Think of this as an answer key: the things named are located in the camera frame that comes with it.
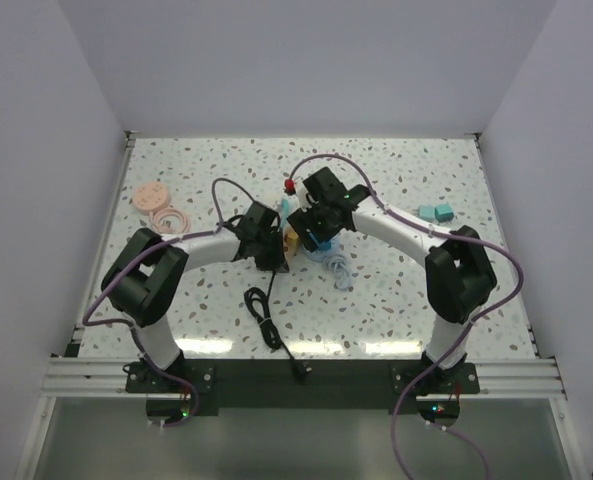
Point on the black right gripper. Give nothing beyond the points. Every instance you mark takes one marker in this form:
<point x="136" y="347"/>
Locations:
<point x="302" y="221"/>

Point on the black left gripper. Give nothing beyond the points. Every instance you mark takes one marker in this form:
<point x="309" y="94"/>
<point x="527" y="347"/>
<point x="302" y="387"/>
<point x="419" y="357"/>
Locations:
<point x="276" y="260"/>

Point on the yellow cube plug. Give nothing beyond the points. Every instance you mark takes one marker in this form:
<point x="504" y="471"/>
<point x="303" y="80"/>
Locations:
<point x="291" y="242"/>

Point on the pink square adapter plug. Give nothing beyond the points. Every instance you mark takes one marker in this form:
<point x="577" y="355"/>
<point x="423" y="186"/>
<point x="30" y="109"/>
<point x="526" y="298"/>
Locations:
<point x="427" y="213"/>

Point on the teal cube plug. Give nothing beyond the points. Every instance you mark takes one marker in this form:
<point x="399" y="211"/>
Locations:
<point x="444" y="213"/>

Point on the pink round socket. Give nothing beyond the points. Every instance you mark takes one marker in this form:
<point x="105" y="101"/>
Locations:
<point x="151" y="197"/>

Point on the blue square adapter plug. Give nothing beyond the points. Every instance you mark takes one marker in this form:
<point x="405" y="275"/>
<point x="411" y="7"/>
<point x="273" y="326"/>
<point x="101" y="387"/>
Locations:
<point x="313" y="244"/>

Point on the light blue round socket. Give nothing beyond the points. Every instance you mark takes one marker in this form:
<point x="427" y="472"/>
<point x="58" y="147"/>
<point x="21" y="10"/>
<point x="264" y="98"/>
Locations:
<point x="320" y="257"/>

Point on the teal triangular power socket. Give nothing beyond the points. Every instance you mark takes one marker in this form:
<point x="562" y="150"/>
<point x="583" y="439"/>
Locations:
<point x="286" y="207"/>

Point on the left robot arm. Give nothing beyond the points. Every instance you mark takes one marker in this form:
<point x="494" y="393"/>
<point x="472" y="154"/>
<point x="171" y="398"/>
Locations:
<point x="142" y="282"/>

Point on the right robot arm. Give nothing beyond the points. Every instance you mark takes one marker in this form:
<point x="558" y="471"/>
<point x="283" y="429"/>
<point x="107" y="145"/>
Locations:
<point x="459" y="276"/>

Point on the white red wrist camera mount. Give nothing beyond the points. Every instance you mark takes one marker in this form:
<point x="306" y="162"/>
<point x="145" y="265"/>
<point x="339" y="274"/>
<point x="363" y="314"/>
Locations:
<point x="298" y="192"/>

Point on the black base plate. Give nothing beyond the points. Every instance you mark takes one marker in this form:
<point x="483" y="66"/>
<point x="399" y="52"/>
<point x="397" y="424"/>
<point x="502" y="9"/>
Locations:
<point x="271" y="384"/>

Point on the aluminium frame rail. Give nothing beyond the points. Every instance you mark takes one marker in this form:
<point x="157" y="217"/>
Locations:
<point x="305" y="308"/>

